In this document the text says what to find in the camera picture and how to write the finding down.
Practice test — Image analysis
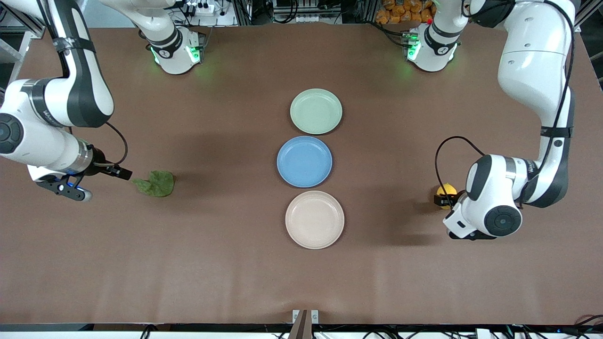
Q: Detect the green lettuce leaf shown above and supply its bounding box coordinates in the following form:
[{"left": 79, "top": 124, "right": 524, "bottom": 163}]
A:
[{"left": 132, "top": 170, "right": 175, "bottom": 198}]

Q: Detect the beige plate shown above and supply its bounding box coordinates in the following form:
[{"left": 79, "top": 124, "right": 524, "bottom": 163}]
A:
[{"left": 285, "top": 190, "right": 345, "bottom": 250}]

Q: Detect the blue plate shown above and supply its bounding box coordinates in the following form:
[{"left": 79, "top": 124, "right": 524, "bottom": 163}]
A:
[{"left": 277, "top": 136, "right": 333, "bottom": 188}]

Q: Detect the pale green plate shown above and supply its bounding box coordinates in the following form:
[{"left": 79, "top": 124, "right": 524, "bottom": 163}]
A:
[{"left": 290, "top": 88, "right": 343, "bottom": 135}]

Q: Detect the white power strip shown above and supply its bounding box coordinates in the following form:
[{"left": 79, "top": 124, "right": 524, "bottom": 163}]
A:
[{"left": 186, "top": 0, "right": 216, "bottom": 16}]

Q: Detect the bag of orange fruits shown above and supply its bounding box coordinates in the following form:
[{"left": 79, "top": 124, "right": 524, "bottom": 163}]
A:
[{"left": 375, "top": 0, "right": 436, "bottom": 25}]

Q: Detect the black equipment rack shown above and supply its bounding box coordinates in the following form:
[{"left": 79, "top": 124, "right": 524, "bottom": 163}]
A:
[{"left": 233, "top": 0, "right": 377, "bottom": 25}]

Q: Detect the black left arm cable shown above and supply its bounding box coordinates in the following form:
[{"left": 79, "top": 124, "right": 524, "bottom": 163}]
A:
[{"left": 434, "top": 0, "right": 576, "bottom": 208}]

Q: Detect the aluminium frame profile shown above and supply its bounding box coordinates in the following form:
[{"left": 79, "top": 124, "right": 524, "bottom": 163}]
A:
[
  {"left": 572, "top": 0, "right": 603, "bottom": 29},
  {"left": 0, "top": 0, "right": 48, "bottom": 38}
]

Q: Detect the metal bracket with post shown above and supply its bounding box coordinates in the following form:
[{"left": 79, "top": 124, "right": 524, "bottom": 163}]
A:
[{"left": 288, "top": 309, "right": 319, "bottom": 339}]

